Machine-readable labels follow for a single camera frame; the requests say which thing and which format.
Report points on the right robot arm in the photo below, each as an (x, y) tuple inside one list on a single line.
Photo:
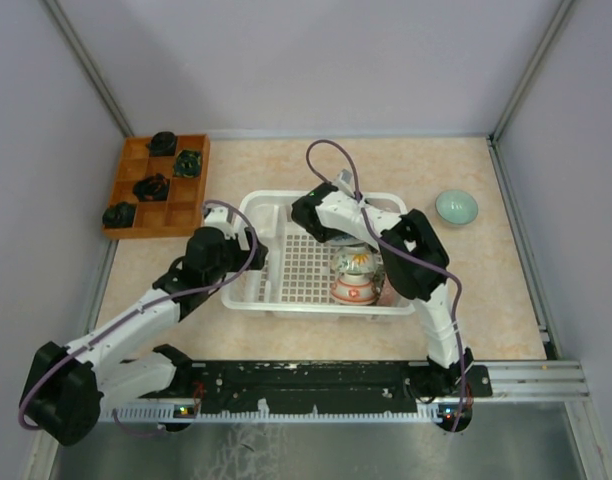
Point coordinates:
[(415, 263)]

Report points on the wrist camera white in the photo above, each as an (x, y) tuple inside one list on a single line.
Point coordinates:
[(345, 182), (220, 218)]

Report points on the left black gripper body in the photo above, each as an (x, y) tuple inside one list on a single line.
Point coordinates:
[(234, 258)]

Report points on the black rolled item top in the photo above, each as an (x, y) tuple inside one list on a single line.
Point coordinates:
[(163, 143)]

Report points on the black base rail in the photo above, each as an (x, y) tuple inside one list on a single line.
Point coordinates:
[(337, 387)]

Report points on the green black rolled item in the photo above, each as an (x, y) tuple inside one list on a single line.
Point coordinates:
[(188, 164)]

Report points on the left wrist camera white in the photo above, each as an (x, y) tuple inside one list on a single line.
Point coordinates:
[(220, 218)]

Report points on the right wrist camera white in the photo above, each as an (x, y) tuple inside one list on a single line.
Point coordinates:
[(345, 182)]

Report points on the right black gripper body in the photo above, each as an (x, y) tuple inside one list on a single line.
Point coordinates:
[(330, 233)]

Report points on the red white patterned bowl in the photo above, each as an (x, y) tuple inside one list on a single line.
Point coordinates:
[(353, 289)]

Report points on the pale green celadon bowl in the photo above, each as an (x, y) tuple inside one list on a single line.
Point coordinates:
[(456, 207)]

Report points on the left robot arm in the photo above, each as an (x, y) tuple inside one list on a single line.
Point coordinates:
[(70, 386)]

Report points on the white plastic dish rack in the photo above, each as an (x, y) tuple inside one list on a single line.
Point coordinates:
[(296, 278)]

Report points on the black orange rolled item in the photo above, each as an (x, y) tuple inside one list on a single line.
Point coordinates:
[(154, 188)]

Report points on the dark green rolled item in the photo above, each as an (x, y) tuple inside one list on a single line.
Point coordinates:
[(118, 216)]

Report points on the pink bowl front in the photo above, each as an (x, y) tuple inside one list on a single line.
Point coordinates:
[(388, 296)]

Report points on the wooden compartment tray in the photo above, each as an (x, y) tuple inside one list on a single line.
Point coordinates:
[(180, 214)]

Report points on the green orange floral bowl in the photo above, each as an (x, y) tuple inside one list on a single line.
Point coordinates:
[(354, 260)]

